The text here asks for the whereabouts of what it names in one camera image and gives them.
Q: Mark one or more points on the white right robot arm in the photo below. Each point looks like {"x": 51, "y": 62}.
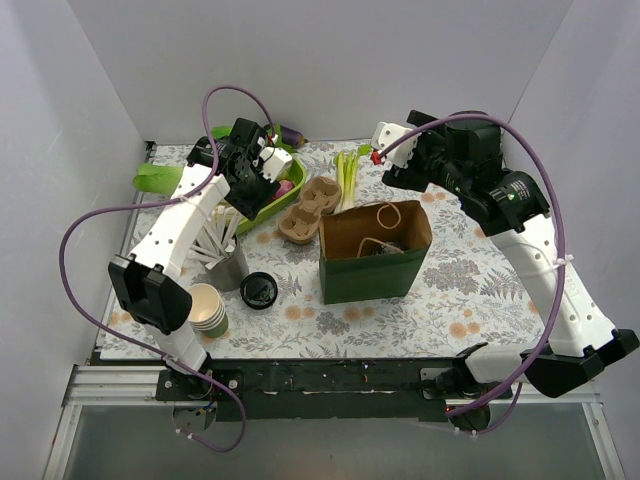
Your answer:
{"x": 462, "y": 154}

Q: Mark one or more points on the stack of green paper cups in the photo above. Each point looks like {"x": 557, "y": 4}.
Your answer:
{"x": 208, "y": 315}

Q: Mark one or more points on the floral table mat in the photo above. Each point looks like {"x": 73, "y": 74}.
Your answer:
{"x": 465, "y": 292}

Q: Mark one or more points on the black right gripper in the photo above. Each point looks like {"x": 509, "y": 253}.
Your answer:
{"x": 403, "y": 176}

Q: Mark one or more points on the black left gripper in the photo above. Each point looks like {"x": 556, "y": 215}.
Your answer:
{"x": 248, "y": 187}

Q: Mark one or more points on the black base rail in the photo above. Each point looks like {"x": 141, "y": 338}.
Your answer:
{"x": 306, "y": 388}

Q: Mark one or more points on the grey straw holder cup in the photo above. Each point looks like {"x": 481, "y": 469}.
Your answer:
{"x": 228, "y": 274}

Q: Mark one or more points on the green vegetable tray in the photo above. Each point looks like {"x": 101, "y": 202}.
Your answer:
{"x": 297, "y": 174}

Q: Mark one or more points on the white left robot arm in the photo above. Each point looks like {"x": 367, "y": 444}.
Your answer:
{"x": 146, "y": 281}

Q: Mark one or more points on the purple onion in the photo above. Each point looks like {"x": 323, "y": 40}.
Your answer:
{"x": 285, "y": 187}

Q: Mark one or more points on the brown cardboard cup carrier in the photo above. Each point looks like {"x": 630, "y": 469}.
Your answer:
{"x": 300, "y": 223}

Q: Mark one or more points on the celery stalk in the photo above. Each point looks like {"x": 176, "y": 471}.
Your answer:
{"x": 347, "y": 164}

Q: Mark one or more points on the black coffee cup lid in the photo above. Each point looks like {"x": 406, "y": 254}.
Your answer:
{"x": 382, "y": 248}

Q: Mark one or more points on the green paper bag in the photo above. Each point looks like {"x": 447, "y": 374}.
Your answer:
{"x": 347, "y": 269}

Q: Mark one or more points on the purple eggplant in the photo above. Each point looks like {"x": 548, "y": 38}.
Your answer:
{"x": 291, "y": 137}

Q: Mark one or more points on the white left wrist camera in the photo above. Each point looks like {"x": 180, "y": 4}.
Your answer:
{"x": 275, "y": 161}

